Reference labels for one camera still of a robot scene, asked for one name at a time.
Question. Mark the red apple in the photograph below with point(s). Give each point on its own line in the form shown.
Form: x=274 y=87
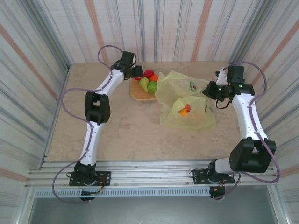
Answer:
x=147 y=73

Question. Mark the green pear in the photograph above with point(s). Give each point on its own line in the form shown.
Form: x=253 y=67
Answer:
x=143 y=82

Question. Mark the pink peach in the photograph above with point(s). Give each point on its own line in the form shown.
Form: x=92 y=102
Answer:
x=187 y=107

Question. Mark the green lumpy custard apple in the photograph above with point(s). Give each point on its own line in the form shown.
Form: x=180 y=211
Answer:
x=152 y=87

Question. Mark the yellow-orange mango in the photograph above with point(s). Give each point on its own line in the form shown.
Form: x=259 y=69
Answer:
x=184 y=113

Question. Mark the translucent yellow-green plastic bag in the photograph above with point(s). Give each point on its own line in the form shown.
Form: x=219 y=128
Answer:
x=170 y=81

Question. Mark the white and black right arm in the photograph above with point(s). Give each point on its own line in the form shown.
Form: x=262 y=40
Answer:
x=245 y=116

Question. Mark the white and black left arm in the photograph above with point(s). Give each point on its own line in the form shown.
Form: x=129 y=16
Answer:
x=93 y=137

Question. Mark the wooden cutting board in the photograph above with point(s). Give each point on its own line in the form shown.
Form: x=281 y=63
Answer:
x=137 y=92

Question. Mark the orange tangerine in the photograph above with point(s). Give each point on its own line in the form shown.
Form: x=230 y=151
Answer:
x=154 y=77

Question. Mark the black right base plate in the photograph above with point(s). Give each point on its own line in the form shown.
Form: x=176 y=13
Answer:
x=198 y=175

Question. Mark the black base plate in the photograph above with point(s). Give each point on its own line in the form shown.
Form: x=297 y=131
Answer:
x=198 y=175
x=105 y=177

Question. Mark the aluminium rail frame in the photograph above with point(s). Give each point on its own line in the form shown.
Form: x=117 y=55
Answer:
x=151 y=173

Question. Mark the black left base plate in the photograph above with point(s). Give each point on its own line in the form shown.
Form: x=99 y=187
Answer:
x=105 y=177

